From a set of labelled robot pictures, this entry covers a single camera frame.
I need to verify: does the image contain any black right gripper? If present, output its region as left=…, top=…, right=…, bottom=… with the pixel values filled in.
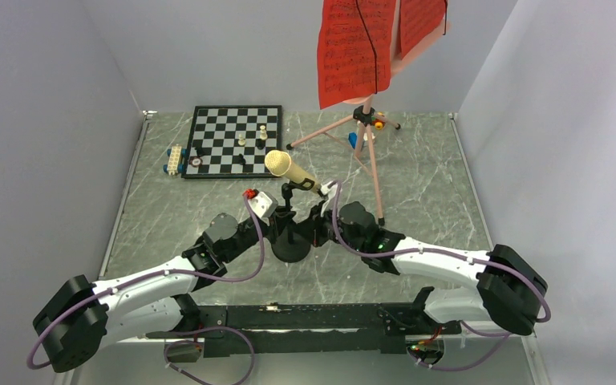
left=294, top=201, right=365, bottom=253

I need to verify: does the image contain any black microphone stand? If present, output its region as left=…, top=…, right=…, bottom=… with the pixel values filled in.
left=269, top=181, right=311, bottom=264

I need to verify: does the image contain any gold microphone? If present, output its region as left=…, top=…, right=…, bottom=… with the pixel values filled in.
left=264, top=150, right=322, bottom=194

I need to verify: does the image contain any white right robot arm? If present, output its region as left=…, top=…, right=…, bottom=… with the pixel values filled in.
left=294, top=202, right=551, bottom=336

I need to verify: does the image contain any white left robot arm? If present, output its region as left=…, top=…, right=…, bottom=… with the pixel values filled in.
left=26, top=205, right=284, bottom=373

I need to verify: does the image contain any black white chessboard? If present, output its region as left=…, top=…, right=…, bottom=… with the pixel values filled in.
left=180, top=105, right=283, bottom=180

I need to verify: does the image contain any blue toy block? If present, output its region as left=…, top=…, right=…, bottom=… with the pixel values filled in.
left=347, top=132, right=358, bottom=148

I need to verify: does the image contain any white chess piece tall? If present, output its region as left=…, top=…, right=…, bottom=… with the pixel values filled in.
left=259, top=125, right=268, bottom=141

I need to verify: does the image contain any black chess piece left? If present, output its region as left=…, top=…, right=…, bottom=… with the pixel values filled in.
left=192, top=144, right=206, bottom=157

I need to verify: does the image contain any white blue toy brick car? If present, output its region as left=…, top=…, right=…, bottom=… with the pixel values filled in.
left=163, top=145, right=186, bottom=176

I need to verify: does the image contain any pink music stand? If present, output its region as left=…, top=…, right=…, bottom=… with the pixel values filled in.
left=286, top=1, right=448, bottom=224

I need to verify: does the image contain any red sheet music left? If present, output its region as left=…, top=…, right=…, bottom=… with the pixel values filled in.
left=317, top=0, right=396, bottom=109

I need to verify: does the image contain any red sheet music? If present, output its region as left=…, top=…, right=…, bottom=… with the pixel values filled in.
left=317, top=0, right=396, bottom=109
left=396, top=0, right=448, bottom=61

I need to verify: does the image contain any red sheet music right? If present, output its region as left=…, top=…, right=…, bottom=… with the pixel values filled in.
left=396, top=0, right=448, bottom=61

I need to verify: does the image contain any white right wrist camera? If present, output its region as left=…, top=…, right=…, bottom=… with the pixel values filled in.
left=318, top=180, right=341, bottom=217

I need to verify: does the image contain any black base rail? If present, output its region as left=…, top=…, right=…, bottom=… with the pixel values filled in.
left=147, top=288, right=462, bottom=358

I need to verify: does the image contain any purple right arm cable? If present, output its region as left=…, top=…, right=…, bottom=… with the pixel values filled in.
left=330, top=180, right=553, bottom=373

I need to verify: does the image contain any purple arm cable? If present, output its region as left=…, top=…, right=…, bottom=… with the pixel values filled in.
left=26, top=193, right=266, bottom=385
left=330, top=180, right=553, bottom=373

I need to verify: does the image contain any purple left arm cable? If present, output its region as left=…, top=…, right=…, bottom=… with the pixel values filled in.
left=26, top=193, right=266, bottom=385

